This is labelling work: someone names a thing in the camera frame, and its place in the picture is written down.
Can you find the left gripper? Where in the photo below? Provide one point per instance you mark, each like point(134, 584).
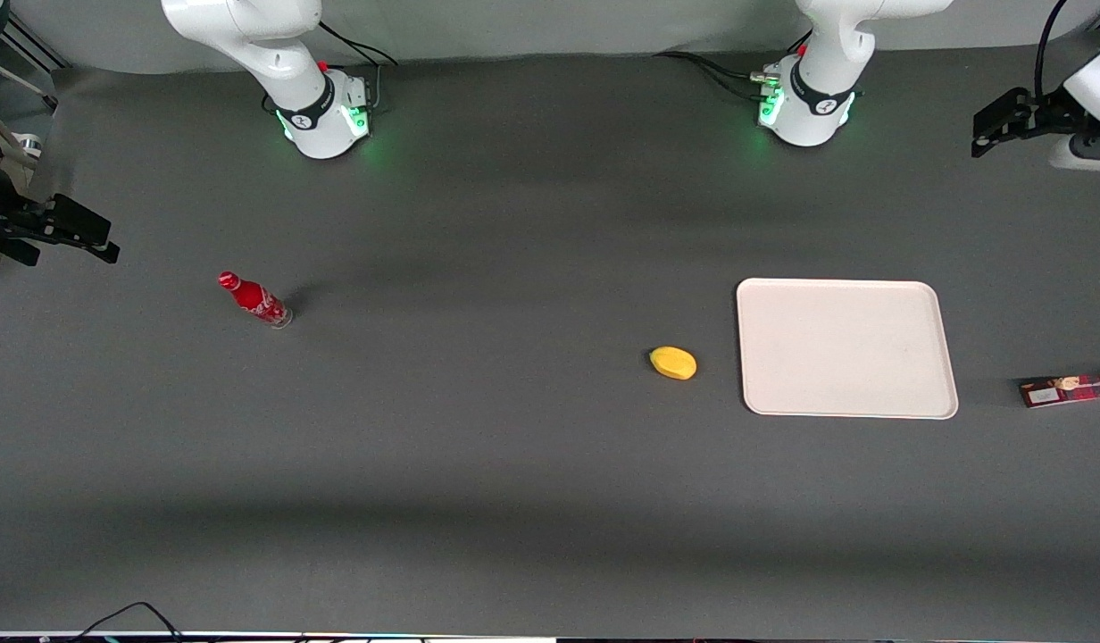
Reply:
point(1049, 114)

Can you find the aluminium frame bar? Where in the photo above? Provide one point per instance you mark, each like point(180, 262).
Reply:
point(34, 45)

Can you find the yellow mango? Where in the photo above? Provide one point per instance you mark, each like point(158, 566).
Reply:
point(673, 363)

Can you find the red cookie box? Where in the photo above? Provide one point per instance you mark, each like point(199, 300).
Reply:
point(1072, 390)

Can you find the white rectangular tray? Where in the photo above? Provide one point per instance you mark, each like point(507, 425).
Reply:
point(845, 348)

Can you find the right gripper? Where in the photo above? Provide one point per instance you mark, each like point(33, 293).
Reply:
point(0, 219)

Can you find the red cola bottle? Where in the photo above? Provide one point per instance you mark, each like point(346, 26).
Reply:
point(254, 298)

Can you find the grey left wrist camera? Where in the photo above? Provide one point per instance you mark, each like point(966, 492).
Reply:
point(1090, 159)

